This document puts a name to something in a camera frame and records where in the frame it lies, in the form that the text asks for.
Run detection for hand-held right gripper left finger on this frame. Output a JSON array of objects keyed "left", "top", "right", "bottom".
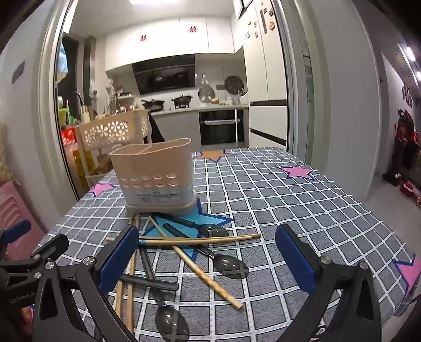
[{"left": 33, "top": 224, "right": 140, "bottom": 342}]

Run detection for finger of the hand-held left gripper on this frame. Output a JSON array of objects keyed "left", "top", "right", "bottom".
[
  {"left": 0, "top": 219, "right": 32, "bottom": 251},
  {"left": 0, "top": 233, "right": 69, "bottom": 274}
]

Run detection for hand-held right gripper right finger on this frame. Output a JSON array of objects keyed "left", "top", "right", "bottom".
[{"left": 274, "top": 224, "right": 392, "bottom": 342}]

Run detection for black handled grey spoon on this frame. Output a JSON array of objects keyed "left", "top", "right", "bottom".
[
  {"left": 152, "top": 213, "right": 230, "bottom": 238},
  {"left": 163, "top": 223, "right": 249, "bottom": 281},
  {"left": 119, "top": 274, "right": 180, "bottom": 292},
  {"left": 137, "top": 246, "right": 191, "bottom": 342}
]

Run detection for bamboo chopstick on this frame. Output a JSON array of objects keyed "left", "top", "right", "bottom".
[
  {"left": 148, "top": 215, "right": 244, "bottom": 310},
  {"left": 115, "top": 214, "right": 137, "bottom": 318},
  {"left": 138, "top": 233, "right": 262, "bottom": 247},
  {"left": 127, "top": 214, "right": 141, "bottom": 333},
  {"left": 139, "top": 235, "right": 204, "bottom": 242}
]

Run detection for beige plastic utensil holder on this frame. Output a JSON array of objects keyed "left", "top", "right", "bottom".
[{"left": 109, "top": 138, "right": 198, "bottom": 216}]

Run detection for pink plastic chair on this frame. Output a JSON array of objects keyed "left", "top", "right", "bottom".
[{"left": 0, "top": 180, "right": 43, "bottom": 260}]

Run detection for grey checked star tablecloth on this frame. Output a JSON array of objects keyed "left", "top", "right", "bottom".
[{"left": 31, "top": 147, "right": 417, "bottom": 342}]

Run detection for yellow oil bottle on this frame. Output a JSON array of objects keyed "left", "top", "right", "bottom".
[{"left": 74, "top": 146, "right": 89, "bottom": 191}]

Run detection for beige flower-cut basket cart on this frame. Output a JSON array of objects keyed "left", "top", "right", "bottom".
[{"left": 76, "top": 109, "right": 150, "bottom": 185}]

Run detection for black built-in oven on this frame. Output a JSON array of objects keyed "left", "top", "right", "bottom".
[{"left": 198, "top": 109, "right": 245, "bottom": 147}]

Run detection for red hanging decorations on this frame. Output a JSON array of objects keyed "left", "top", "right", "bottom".
[{"left": 391, "top": 110, "right": 421, "bottom": 208}]

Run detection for white refrigerator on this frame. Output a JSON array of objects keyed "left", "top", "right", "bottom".
[{"left": 230, "top": 0, "right": 290, "bottom": 148}]

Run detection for pale round hanging strainer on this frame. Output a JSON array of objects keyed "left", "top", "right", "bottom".
[{"left": 198, "top": 86, "right": 215, "bottom": 104}]

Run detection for dark round hanging tray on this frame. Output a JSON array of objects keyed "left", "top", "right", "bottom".
[{"left": 224, "top": 76, "right": 244, "bottom": 94}]

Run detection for black range hood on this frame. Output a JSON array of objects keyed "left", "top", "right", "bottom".
[{"left": 132, "top": 54, "right": 197, "bottom": 96}]

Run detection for grey wall switch panel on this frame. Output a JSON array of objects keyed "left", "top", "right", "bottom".
[{"left": 11, "top": 61, "right": 25, "bottom": 83}]

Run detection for white wall cabinets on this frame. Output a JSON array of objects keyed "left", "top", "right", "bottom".
[{"left": 105, "top": 16, "right": 235, "bottom": 71}]

